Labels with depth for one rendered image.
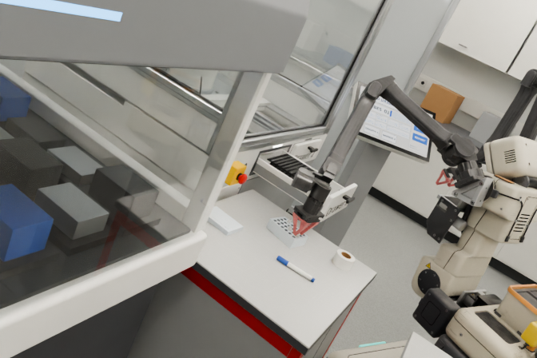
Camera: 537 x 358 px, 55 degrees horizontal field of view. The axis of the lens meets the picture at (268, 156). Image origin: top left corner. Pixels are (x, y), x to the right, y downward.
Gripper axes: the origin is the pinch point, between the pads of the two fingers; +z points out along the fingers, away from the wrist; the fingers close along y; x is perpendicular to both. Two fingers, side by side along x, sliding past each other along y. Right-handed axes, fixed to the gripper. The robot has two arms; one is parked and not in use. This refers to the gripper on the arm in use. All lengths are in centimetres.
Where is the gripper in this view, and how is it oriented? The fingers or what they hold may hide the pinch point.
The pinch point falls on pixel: (298, 232)
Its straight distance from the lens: 180.5
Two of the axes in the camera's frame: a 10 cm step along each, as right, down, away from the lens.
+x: 6.3, 5.2, -5.7
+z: -4.2, 8.5, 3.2
